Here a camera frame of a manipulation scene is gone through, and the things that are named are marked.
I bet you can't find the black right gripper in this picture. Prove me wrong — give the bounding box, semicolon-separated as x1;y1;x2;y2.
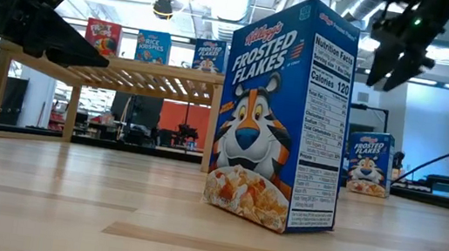
363;7;444;100

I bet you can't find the red Froot Loops cereal box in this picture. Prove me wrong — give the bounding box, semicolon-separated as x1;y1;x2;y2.
82;17;126;59

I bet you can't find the blue Rice Krispies cereal box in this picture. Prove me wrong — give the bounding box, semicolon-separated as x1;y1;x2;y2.
133;28;174;66

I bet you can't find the blue Frosted Flakes cereal box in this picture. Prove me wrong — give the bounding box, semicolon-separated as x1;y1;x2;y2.
191;37;229;75
340;127;399;200
199;0;367;242

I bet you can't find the wooden slatted shelf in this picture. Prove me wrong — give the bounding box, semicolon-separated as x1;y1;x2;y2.
0;38;232;175

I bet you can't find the black metal stand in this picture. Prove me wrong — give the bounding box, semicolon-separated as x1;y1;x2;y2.
346;101;391;136

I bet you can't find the black monitor screen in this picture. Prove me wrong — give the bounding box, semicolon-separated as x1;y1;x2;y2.
109;91;165;131

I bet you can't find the black dome ceiling camera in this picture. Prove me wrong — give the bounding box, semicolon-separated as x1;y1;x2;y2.
151;0;176;21

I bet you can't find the orange wall panel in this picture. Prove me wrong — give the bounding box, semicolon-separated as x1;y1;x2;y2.
155;99;213;150

